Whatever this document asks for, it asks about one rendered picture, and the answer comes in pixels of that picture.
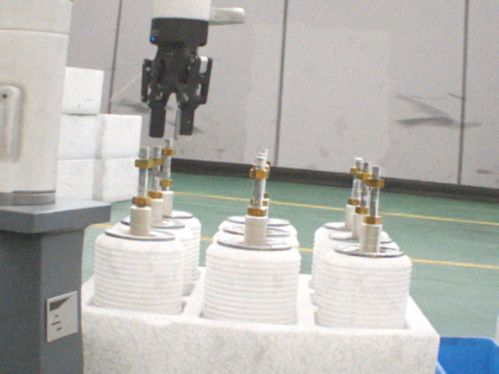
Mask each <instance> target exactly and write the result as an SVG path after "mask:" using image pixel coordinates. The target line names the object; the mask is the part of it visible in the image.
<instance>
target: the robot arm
mask: <svg viewBox="0 0 499 374"><path fill-rule="evenodd" d="M73 1H74V0H0V206H42V205H51V204H54V203H55V202H56V189H57V172H58V159H59V142H60V126H61V112H62V96H63V90H64V81H65V69H66V66H67V51H68V46H69V37H70V27H71V13H72V9H73ZM210 4H211V0H153V9H152V16H151V33H150V38H149V42H150V43H151V44H152V45H156V46H157V47H158V49H157V52H156V56H155V58H154V59H144V60H143V69H142V92H141V102H146V103H147V106H148V108H149V121H148V136H149V137H152V138H162V137H164V134H165V122H166V110H164V108H165V107H166V105H167V102H168V100H169V97H170V95H171V94H175V95H176V103H177V108H178V109H180V110H176V128H175V132H174V138H175V140H177V141H185V142H189V141H190V140H191V139H192V132H193V121H194V111H195V110H196V109H197V108H198V106H199V105H201V104H205V103H206V102H207V97H208V90H209V85H210V79H211V71H212V65H213V59H212V57H210V58H208V57H200V55H199V49H198V47H204V46H206V45H207V43H208V39H209V26H211V25H225V24H238V23H244V16H245V11H243V9H241V8H216V7H211V6H210ZM199 74H200V75H199ZM199 84H201V89H200V86H199ZM148 85H149V88H150V89H151V92H150V93H148ZM199 89H200V95H198V94H197V91H198V90H199ZM160 93H163V94H162V97H161V98H160ZM184 93H186V96H185V98H184Z"/></svg>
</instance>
